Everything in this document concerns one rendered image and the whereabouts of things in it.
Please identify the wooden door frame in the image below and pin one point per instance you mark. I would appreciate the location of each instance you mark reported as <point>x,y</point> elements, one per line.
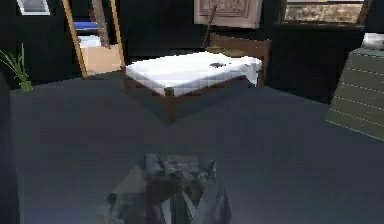
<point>80,40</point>

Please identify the pale framed wall picture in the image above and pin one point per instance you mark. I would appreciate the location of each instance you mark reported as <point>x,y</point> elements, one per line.
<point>228,11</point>

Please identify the white framed wall picture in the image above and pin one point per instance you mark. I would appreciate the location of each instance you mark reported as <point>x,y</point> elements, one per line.
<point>33,6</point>

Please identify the black cabinet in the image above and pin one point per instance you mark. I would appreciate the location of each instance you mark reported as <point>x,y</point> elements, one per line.
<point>313,60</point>

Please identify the white bed with wooden frame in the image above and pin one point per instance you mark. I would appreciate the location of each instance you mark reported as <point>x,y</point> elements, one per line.
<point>186,75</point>

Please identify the window with wooden frame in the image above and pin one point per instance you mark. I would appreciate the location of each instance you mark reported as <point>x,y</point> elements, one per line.
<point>322,11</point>

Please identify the small dark object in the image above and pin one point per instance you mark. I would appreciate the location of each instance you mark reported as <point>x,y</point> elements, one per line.
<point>217,64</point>

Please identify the white pillow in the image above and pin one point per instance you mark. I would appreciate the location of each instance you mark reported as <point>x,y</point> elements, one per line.
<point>374,40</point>

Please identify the green house plant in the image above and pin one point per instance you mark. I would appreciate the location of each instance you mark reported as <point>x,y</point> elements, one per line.
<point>18,71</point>

